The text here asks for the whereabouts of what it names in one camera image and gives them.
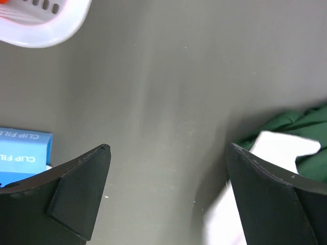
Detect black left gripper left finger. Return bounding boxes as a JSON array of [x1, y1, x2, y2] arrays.
[[1, 144, 111, 245]]

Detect white and green t shirt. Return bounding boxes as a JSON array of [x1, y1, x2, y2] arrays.
[[202, 104, 326, 244]]

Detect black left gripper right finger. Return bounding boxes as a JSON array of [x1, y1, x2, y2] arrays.
[[227, 143, 326, 245]]

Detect white plastic basket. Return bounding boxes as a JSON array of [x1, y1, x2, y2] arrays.
[[1, 0, 92, 48]]

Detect orange cloth in basket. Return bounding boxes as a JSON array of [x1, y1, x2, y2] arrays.
[[0, 0, 10, 5]]

